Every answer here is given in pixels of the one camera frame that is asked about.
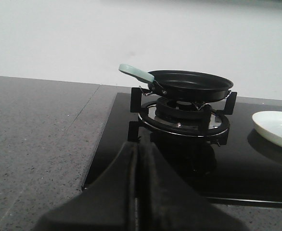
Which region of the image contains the left black gas burner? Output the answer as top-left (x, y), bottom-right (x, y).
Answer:
top-left (155, 97), bottom-right (204, 120)

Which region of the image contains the black glass gas cooktop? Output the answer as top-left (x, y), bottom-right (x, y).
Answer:
top-left (82, 93), bottom-right (282, 208)

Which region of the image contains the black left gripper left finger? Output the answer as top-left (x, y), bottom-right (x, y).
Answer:
top-left (37, 142), bottom-right (138, 231)

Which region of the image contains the left black pan support grate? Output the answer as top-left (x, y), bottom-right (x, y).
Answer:
top-left (130, 88), bottom-right (237, 138)

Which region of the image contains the white plate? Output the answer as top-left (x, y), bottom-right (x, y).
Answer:
top-left (252, 111), bottom-right (282, 147)

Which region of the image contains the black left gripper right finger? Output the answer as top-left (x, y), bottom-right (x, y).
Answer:
top-left (138, 139), bottom-right (248, 231)

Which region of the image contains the black frying pan mint handle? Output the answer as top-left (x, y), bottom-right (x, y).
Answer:
top-left (118, 63), bottom-right (234, 103)

